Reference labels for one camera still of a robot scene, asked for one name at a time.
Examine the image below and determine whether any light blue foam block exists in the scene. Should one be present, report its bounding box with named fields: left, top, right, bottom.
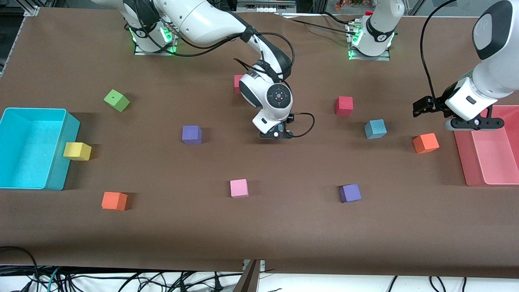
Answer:
left=364, top=119, right=387, bottom=140

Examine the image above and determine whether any orange foam block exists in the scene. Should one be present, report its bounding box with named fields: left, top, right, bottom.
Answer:
left=101, top=192, right=128, bottom=211
left=413, top=133, right=440, bottom=154

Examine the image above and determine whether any pink plastic bin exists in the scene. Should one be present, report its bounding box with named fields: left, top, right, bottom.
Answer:
left=453, top=105, right=519, bottom=187

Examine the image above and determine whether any pink foam block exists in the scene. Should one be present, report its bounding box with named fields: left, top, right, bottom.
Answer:
left=230, top=179, right=249, bottom=198

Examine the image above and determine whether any purple foam block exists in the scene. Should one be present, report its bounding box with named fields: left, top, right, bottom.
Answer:
left=182, top=125, right=202, bottom=145
left=339, top=184, right=362, bottom=203

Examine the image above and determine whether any brown table cover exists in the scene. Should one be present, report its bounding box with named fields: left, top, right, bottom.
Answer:
left=0, top=8, right=519, bottom=278

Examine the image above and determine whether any grey power strip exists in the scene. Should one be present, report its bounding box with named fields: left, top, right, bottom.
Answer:
left=237, top=0, right=296, bottom=13

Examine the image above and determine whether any green foam block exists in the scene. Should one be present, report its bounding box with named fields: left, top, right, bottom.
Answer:
left=104, top=89, right=131, bottom=112

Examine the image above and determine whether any yellow foam block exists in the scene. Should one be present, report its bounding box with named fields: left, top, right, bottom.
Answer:
left=63, top=142, right=92, bottom=161

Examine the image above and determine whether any cyan plastic bin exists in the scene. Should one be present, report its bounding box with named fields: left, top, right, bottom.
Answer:
left=0, top=107, right=81, bottom=191

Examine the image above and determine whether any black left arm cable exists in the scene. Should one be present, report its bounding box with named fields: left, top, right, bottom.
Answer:
left=420, top=0, right=459, bottom=102

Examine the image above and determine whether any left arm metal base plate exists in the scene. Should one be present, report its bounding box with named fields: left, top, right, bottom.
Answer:
left=347, top=20, right=392, bottom=61

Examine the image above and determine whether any black cable across cover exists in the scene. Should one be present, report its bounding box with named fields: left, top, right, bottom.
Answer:
left=280, top=11, right=357, bottom=35

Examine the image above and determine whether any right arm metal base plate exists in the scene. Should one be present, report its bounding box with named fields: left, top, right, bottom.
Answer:
left=134, top=28, right=178, bottom=56

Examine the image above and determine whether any teal cable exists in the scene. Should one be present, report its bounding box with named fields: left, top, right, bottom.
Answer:
left=47, top=266, right=61, bottom=292

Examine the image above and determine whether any black looped floor cable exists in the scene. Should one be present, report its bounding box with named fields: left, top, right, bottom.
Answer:
left=0, top=245, right=41, bottom=292

